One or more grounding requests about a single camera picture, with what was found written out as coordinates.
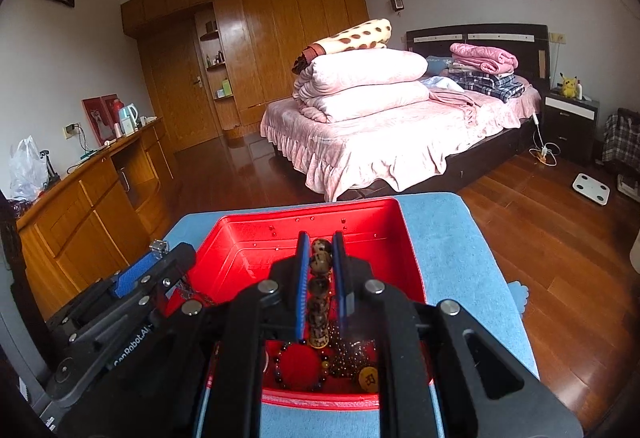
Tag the yellow plush toy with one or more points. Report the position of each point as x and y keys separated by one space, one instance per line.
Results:
x=568 y=86

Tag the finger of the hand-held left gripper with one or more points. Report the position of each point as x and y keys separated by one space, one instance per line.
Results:
x=165 y=275
x=136 y=274

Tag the folded pink blanket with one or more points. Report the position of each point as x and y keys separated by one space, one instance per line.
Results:
x=482 y=58

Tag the folded plaid clothes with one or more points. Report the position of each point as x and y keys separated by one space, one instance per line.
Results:
x=490 y=85

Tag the red tin box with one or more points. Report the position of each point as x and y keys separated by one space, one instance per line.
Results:
x=240 y=238

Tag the blue tablecloth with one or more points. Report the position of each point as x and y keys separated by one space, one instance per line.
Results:
x=450 y=268

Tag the small dark wall device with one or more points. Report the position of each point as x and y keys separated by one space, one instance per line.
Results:
x=396 y=2

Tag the dark wooden bed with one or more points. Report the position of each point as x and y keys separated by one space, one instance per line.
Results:
x=500 y=35

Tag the pink bedspread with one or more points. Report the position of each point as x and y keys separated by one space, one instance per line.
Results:
x=400 y=143

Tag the wooden sideboard cabinet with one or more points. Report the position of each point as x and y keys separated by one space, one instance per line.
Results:
x=85 y=228

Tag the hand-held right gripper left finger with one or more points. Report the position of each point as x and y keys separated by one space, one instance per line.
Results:
x=301 y=298

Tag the green box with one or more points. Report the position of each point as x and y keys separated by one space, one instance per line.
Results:
x=226 y=88

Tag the clear plastic bag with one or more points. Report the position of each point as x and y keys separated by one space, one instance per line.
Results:
x=27 y=170

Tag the dark nightstand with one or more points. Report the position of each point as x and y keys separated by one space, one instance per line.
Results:
x=570 y=128

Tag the folded pink quilt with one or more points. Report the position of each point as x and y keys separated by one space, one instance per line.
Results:
x=370 y=70
x=380 y=100

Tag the red photo frame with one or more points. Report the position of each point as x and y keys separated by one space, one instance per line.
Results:
x=97 y=118

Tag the wall socket with plug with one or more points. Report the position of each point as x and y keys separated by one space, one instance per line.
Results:
x=70 y=130

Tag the white bin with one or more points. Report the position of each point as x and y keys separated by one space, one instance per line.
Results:
x=636 y=250

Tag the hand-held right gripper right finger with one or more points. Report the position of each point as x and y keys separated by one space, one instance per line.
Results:
x=341 y=288

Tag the cream brown spotted blanket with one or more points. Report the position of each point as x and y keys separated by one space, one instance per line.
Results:
x=360 y=35

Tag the white bathroom scale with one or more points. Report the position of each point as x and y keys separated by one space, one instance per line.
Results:
x=592 y=189

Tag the wooden wardrobe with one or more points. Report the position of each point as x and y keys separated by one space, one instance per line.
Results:
x=280 y=28

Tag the wooden door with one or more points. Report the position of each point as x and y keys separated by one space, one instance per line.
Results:
x=180 y=88

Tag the white electric kettle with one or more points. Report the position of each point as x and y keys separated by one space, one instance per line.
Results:
x=130 y=118

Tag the plaid bag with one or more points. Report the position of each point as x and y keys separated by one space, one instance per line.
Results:
x=622 y=138

